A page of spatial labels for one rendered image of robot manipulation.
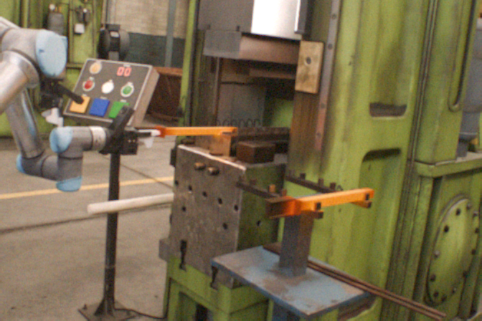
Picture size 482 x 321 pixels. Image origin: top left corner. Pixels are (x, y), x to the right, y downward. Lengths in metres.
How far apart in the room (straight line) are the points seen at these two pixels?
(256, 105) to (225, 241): 0.71
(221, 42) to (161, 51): 9.54
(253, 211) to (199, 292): 0.41
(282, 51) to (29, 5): 4.85
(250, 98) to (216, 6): 0.51
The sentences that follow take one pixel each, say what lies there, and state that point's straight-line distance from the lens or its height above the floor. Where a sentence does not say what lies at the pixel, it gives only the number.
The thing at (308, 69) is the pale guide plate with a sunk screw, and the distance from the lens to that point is 1.78.
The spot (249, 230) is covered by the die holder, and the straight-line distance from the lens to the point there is 1.84.
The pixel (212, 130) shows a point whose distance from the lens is 1.89.
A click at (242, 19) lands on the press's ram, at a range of 1.85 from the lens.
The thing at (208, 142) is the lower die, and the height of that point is 0.94.
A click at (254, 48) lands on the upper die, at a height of 1.31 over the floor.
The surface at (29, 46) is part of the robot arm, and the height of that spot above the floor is 1.26.
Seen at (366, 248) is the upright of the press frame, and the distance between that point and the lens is 2.11.
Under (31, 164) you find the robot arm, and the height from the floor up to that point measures 0.90.
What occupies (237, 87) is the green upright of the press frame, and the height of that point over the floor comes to 1.14.
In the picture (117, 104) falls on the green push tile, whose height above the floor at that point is 1.03.
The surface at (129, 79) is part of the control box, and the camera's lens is 2.24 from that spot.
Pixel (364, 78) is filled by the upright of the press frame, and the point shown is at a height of 1.25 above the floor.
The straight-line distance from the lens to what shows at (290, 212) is 1.28.
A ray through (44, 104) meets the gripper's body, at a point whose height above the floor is 1.04.
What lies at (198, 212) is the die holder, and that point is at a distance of 1.95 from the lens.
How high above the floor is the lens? 1.30
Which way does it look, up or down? 10 degrees down
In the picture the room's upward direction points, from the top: 6 degrees clockwise
